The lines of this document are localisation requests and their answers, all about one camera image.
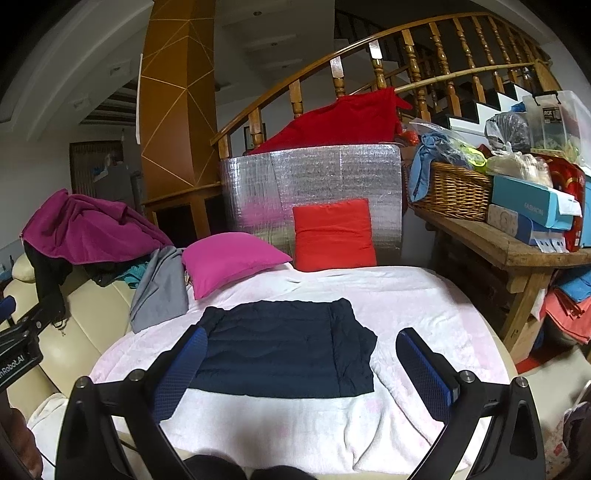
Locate white paper sheet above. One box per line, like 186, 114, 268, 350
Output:
135, 55, 145, 145

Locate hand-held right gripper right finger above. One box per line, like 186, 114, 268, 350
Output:
396, 328, 546, 480

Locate coral folded towels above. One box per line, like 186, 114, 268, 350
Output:
540, 286, 591, 346

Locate floral bag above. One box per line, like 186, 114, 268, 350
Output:
545, 401, 591, 480

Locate magenta fleece garment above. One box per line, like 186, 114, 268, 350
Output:
22, 189, 175, 266

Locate white staircase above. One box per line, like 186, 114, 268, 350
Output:
431, 80, 527, 139

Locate wooden pillar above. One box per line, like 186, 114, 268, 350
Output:
137, 0, 222, 241

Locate cream leather sofa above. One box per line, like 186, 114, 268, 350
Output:
0, 253, 153, 416

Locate framed wall picture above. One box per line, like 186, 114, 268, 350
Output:
244, 123, 267, 149

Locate black garment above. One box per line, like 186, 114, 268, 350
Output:
23, 240, 121, 324

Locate person's left leg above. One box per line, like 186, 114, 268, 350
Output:
185, 453, 247, 480

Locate white fleece cloth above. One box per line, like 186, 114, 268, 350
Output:
27, 392, 70, 462

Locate plastic bag with dark contents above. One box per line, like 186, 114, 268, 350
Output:
485, 111, 532, 153

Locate light blue cardboard box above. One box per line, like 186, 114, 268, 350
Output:
491, 174, 583, 232

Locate grey garment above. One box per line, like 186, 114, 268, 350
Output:
129, 246, 190, 334

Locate yellow-green item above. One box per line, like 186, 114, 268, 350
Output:
455, 141, 488, 169

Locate wooden stair railing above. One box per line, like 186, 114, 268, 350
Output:
210, 13, 564, 160

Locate blue folded towel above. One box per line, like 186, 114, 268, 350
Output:
554, 270, 591, 303

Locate wicker basket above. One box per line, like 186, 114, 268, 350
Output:
409, 161, 495, 222

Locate person's right leg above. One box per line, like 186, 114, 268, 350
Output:
252, 464, 324, 480

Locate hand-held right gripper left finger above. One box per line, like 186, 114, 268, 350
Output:
55, 325, 208, 480

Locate red bag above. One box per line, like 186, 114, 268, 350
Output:
542, 157, 591, 252

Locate white fleece blanket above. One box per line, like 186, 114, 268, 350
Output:
88, 262, 518, 474

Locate person's leg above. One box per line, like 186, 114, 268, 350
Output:
185, 453, 247, 480
252, 464, 324, 480

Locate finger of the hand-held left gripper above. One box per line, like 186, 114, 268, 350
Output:
0, 295, 63, 335

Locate navy quilted jacket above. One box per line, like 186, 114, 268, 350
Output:
189, 298, 378, 398

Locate person's left forearm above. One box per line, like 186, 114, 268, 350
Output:
0, 401, 44, 480

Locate silver foil board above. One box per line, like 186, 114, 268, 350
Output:
219, 142, 407, 267

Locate teal garment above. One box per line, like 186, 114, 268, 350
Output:
115, 263, 151, 289

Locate red pillow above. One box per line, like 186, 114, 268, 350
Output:
292, 198, 378, 273

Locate wooden bench table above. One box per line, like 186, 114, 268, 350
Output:
409, 203, 591, 365

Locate red blanket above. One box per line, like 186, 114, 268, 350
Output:
245, 87, 414, 155

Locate blue cloth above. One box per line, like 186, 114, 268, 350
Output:
409, 134, 446, 202

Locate magenta pillow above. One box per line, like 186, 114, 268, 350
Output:
181, 232, 294, 301

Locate beige cloth bundle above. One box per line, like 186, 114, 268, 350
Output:
487, 152, 555, 188

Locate clear plastic container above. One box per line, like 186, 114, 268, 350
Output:
523, 90, 591, 153

